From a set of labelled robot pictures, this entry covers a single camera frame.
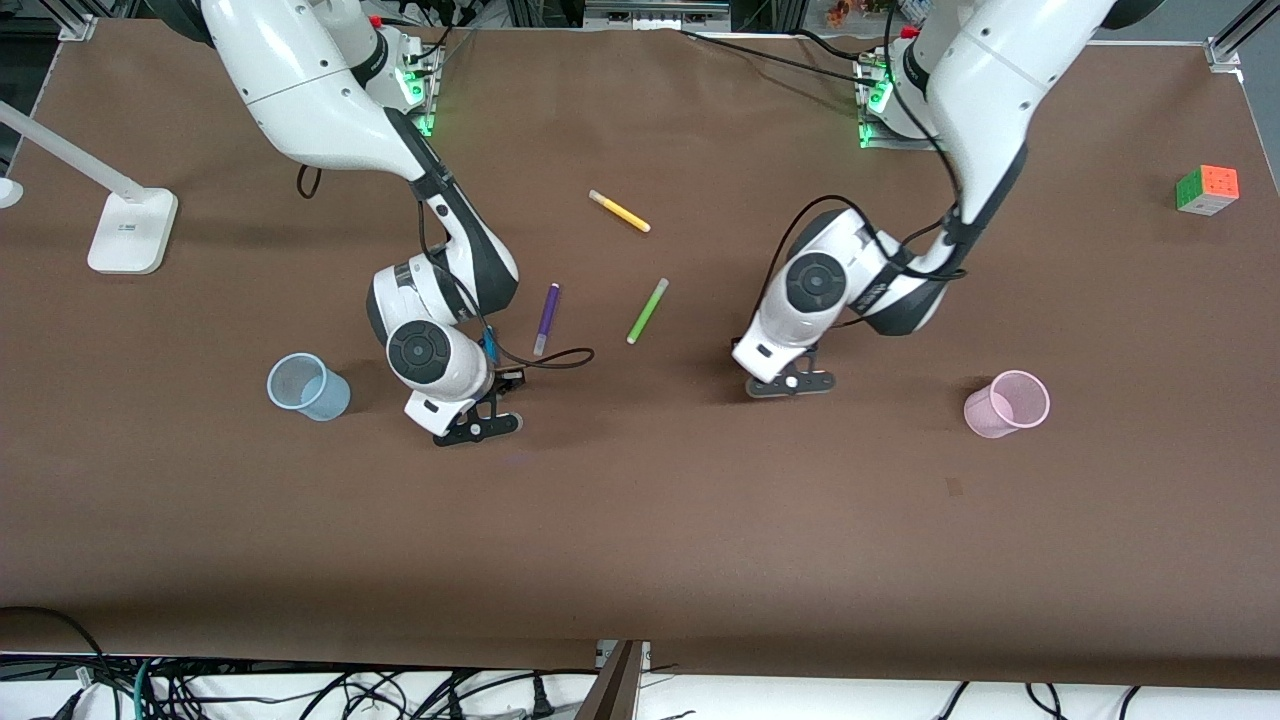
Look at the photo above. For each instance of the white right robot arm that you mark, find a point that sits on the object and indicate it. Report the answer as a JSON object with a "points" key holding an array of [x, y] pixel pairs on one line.
{"points": [[300, 80]]}

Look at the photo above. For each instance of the white desk lamp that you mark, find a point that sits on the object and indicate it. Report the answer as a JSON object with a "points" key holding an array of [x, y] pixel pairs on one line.
{"points": [[130, 235]]}

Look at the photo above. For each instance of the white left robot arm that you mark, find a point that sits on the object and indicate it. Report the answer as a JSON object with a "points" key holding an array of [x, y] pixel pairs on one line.
{"points": [[990, 80]]}

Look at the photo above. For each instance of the dark table leg bracket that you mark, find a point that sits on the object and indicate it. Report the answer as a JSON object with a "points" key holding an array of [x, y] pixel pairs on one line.
{"points": [[612, 690]]}

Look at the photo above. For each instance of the aluminium frame rail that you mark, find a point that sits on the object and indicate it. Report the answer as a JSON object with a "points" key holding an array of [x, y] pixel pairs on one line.
{"points": [[655, 12]]}

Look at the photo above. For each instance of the orange background object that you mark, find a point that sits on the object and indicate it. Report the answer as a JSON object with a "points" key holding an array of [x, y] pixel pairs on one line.
{"points": [[848, 10]]}

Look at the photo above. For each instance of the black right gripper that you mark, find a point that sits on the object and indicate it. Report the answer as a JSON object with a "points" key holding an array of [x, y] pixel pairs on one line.
{"points": [[506, 381]]}

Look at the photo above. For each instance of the pink mesh cup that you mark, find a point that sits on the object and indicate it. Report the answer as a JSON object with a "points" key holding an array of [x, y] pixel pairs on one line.
{"points": [[1000, 410]]}

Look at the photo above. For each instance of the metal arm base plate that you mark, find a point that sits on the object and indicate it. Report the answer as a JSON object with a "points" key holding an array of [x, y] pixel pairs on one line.
{"points": [[430, 90], [868, 110]]}

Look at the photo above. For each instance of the purple marker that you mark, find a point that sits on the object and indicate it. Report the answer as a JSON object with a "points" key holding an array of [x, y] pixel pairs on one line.
{"points": [[547, 315]]}

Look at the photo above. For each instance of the blue marker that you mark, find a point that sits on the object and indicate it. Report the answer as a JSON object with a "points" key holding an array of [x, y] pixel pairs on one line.
{"points": [[491, 345]]}

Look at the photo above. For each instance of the yellow marker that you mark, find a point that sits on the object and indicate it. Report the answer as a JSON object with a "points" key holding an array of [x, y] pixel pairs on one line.
{"points": [[620, 211]]}

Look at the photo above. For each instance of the green marker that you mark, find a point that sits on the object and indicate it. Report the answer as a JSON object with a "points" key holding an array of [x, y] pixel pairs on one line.
{"points": [[647, 312]]}

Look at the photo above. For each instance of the colourful puzzle cube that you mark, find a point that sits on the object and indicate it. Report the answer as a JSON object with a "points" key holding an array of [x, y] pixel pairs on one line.
{"points": [[1208, 190]]}

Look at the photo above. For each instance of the aluminium corner profile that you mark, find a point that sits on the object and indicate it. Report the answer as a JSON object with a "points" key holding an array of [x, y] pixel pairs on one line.
{"points": [[1235, 40]]}

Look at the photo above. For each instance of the blue mesh cup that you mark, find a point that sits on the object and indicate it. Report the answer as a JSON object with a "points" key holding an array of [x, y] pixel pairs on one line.
{"points": [[320, 395]]}

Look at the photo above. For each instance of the small white round object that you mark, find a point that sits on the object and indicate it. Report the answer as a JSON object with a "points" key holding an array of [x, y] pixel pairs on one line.
{"points": [[8, 193]]}

